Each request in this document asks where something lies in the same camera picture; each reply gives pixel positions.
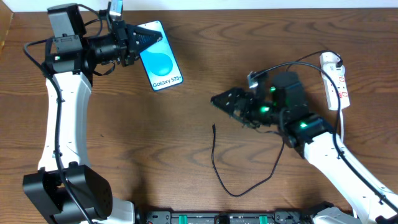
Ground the white power strip cord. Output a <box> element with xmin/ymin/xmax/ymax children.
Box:
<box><xmin>338</xmin><ymin>108</ymin><xmax>346</xmax><ymax>141</ymax></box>

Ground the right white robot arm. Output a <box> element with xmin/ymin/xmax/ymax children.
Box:
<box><xmin>211</xmin><ymin>72</ymin><xmax>397</xmax><ymax>223</ymax></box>

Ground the black charger cable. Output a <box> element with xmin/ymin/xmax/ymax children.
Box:
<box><xmin>211</xmin><ymin>49</ymin><xmax>344</xmax><ymax>198</ymax></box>

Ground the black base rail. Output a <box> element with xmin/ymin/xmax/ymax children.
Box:
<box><xmin>136</xmin><ymin>211</ymin><xmax>312</xmax><ymax>224</ymax></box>

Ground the white USB charger plug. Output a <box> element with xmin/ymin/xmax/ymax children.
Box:
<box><xmin>320</xmin><ymin>52</ymin><xmax>345</xmax><ymax>77</ymax></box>

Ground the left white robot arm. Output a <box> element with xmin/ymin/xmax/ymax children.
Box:
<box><xmin>22</xmin><ymin>1</ymin><xmax>163</xmax><ymax>223</ymax></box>

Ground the blue Galaxy smartphone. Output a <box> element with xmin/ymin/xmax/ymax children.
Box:
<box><xmin>139</xmin><ymin>21</ymin><xmax>183</xmax><ymax>91</ymax></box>

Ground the white power strip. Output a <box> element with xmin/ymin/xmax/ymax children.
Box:
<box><xmin>319</xmin><ymin>52</ymin><xmax>351</xmax><ymax>111</ymax></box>

